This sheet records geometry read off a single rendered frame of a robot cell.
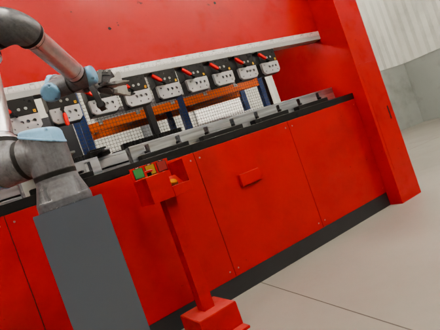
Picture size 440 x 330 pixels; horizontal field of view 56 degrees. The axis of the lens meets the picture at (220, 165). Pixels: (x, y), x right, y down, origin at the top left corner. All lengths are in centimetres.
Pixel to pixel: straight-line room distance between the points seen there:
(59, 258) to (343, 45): 256
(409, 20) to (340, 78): 637
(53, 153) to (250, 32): 197
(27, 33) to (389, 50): 865
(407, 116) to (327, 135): 663
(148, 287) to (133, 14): 150
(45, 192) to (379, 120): 250
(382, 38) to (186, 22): 722
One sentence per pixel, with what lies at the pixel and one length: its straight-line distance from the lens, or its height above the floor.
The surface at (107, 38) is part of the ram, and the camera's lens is 242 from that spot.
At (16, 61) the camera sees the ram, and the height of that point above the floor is 152.
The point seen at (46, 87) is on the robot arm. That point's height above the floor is 123.
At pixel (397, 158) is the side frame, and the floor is 31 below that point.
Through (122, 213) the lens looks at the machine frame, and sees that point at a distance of 209.
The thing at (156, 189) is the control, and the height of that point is 72.
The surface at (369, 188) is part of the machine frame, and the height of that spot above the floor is 19.
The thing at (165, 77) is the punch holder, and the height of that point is 129.
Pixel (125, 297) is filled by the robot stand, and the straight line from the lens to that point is 120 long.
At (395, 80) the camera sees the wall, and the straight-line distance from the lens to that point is 950.
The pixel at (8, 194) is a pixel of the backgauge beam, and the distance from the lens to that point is 238.
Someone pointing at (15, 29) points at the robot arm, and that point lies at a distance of 142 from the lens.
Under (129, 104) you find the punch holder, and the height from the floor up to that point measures 119.
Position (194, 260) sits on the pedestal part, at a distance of 193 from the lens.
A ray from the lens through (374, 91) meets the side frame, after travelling 324.
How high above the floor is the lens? 76
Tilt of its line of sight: 1 degrees down
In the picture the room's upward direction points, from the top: 19 degrees counter-clockwise
